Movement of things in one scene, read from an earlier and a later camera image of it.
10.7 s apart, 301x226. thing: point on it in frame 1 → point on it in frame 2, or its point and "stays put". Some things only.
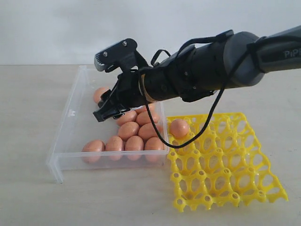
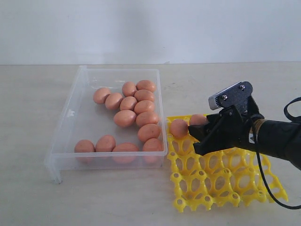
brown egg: x=128 y=117 stays put
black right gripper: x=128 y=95 → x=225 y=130
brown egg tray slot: x=179 y=128 stays put
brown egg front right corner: x=154 y=149 stays put
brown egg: x=99 y=92 stays put
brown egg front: x=127 y=129 → x=199 y=119
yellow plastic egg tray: x=225 y=166 stays put
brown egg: x=93 y=146 → x=84 y=151
